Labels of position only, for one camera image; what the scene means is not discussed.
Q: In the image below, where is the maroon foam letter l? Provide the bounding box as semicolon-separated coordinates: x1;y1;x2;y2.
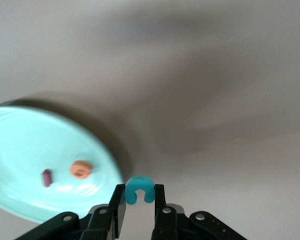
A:
41;169;53;188

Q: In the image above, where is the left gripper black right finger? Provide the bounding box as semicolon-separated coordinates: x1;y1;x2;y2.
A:
151;184;179;240

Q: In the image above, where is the light green round plate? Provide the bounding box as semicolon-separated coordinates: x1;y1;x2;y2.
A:
0;106;125;225

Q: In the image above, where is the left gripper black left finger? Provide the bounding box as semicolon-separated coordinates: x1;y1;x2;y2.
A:
79;184;127;240

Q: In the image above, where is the orange foam letter e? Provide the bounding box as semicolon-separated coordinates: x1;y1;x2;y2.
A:
69;159;94;180

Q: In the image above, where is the brown table cover sheet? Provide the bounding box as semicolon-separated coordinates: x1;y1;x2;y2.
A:
0;0;300;240

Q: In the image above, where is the teal foam letter c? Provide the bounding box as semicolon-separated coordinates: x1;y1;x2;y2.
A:
124;174;156;205

